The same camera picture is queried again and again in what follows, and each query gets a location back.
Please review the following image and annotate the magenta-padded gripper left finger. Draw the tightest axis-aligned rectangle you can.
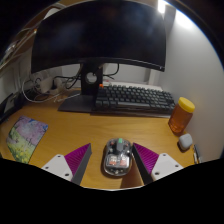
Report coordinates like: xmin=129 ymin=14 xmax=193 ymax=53
xmin=41 ymin=143 xmax=93 ymax=186

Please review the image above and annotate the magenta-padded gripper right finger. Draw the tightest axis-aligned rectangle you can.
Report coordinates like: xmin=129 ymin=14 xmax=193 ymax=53
xmin=132 ymin=143 xmax=184 ymax=185

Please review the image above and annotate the transparent computer mouse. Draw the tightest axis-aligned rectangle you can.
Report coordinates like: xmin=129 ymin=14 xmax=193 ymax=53
xmin=102 ymin=137 xmax=134 ymax=177

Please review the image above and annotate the cherry blossom print mouse pad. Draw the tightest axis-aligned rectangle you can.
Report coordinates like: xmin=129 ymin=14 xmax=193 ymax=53
xmin=5 ymin=115 xmax=49 ymax=164

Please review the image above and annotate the white earbuds case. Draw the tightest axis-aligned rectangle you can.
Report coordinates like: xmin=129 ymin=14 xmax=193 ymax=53
xmin=178 ymin=133 xmax=194 ymax=151

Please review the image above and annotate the silver pen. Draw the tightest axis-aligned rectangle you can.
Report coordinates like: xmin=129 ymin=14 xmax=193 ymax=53
xmin=192 ymin=143 xmax=203 ymax=164

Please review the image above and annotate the orange jar with yellow lid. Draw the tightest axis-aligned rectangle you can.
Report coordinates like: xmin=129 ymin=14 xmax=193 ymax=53
xmin=168 ymin=96 xmax=196 ymax=135

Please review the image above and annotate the dark grey mechanical keyboard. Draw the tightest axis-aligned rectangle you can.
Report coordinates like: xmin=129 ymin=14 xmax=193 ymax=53
xmin=94 ymin=83 xmax=177 ymax=117

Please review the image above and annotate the silver mini computer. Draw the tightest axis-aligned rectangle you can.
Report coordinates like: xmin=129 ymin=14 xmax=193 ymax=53
xmin=0 ymin=93 xmax=22 ymax=118

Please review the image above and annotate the white power strip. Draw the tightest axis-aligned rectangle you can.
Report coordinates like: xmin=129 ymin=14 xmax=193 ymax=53
xmin=34 ymin=77 xmax=64 ymax=94

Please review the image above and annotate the black curved monitor with stand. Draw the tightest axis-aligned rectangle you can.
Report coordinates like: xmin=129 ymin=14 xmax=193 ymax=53
xmin=30 ymin=0 xmax=167 ymax=114

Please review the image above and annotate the white cable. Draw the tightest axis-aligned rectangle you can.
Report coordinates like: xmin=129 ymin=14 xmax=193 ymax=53
xmin=21 ymin=74 xmax=81 ymax=104

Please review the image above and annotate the wooden wall shelf unit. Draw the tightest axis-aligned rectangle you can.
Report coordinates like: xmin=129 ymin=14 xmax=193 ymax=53
xmin=0 ymin=28 xmax=38 ymax=69

